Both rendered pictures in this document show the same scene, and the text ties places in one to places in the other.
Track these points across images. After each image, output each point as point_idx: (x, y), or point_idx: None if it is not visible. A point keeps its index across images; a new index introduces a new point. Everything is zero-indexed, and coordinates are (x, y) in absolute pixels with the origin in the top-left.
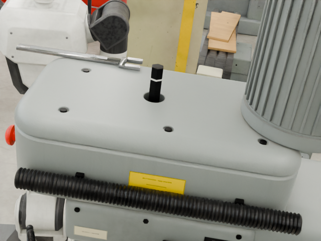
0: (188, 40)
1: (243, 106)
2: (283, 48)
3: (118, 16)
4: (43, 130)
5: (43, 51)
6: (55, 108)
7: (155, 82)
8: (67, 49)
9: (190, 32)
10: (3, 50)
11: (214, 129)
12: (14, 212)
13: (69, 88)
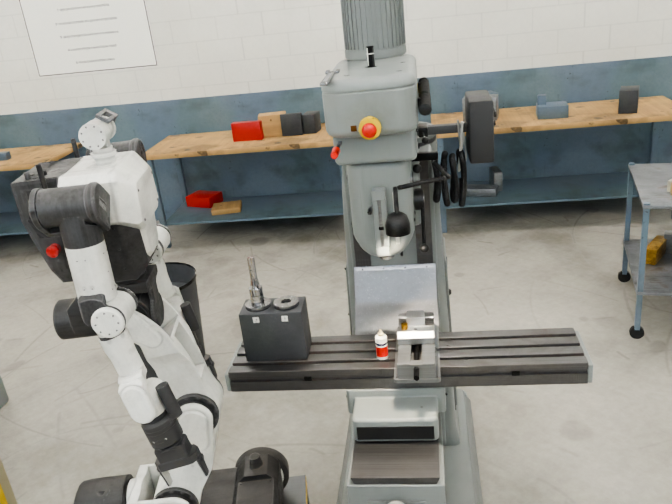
0: None
1: (379, 53)
2: (392, 6)
3: (139, 139)
4: (415, 76)
5: (329, 80)
6: (399, 71)
7: (373, 54)
8: (154, 186)
9: None
10: (136, 219)
11: (397, 59)
12: (203, 417)
13: (374, 73)
